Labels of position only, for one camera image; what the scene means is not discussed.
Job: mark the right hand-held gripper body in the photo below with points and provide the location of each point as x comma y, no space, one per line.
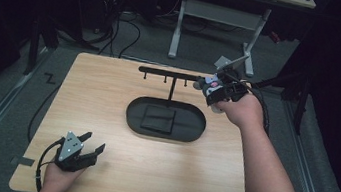
232,87

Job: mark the black metal stand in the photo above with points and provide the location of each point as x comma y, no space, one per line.
34,43

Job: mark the white frame desk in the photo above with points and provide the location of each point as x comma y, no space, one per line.
217,13

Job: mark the person's left hand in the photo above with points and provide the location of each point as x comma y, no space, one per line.
59,179

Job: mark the person's right hand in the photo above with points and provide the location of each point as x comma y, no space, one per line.
242,111

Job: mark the black hook stand with tray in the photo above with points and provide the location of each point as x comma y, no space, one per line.
188,125

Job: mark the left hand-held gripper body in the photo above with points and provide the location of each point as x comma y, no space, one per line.
71,154

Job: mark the grey tape patch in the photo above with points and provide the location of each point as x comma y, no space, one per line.
23,161

